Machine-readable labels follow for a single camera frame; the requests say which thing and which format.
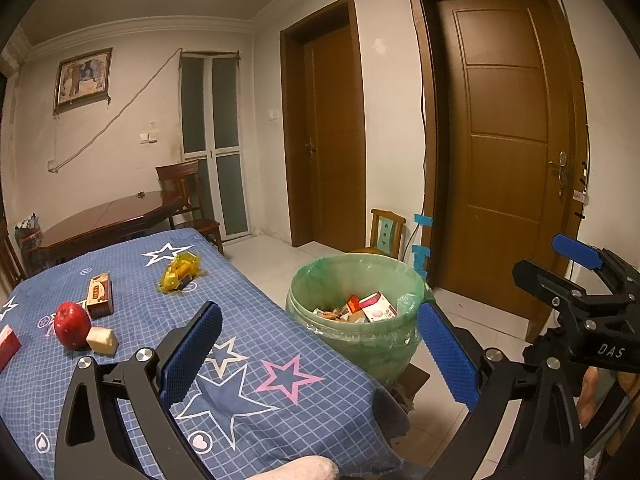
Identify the person's right hand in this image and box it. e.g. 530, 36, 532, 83
579, 366, 601, 428

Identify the frosted glass double door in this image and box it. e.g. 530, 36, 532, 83
179, 50, 251, 241

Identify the blue star-print tablecloth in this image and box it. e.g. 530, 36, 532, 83
0, 227, 408, 480

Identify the brown cardboard box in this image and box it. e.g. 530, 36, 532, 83
86, 272, 114, 318

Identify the red tissue box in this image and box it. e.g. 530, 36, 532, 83
0, 325, 22, 373

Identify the red apple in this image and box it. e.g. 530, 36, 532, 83
54, 302, 93, 350

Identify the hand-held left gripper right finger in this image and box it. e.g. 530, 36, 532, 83
416, 300, 586, 480

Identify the beige block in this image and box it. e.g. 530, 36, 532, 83
86, 327, 119, 357

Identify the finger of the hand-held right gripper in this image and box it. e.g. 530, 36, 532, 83
551, 232, 640, 303
511, 259, 588, 313

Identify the brown cardboard piece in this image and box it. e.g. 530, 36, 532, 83
395, 365, 431, 413

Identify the panelled wooden door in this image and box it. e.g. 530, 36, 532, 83
404, 0, 588, 341

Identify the dark wooden table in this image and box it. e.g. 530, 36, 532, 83
35, 191, 182, 266

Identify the bin with green liner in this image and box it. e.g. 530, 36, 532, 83
286, 254, 427, 386

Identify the framed wall picture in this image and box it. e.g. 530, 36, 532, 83
52, 47, 113, 113

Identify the wall cable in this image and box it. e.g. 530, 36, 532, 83
50, 47, 182, 171

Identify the small light wooden chair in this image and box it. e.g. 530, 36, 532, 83
350, 208, 407, 260

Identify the dark bag with red cord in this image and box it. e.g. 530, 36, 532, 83
14, 214, 43, 273

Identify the yellow plastic bag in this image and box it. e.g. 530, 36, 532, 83
159, 252, 202, 292

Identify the white and red medicine box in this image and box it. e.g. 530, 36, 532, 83
358, 291, 401, 323

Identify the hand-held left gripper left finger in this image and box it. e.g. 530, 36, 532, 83
54, 301, 223, 480

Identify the dark wooden chair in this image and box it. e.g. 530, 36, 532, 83
0, 225, 28, 291
155, 159, 224, 256

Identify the plain wooden door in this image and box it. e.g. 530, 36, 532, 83
280, 0, 368, 253

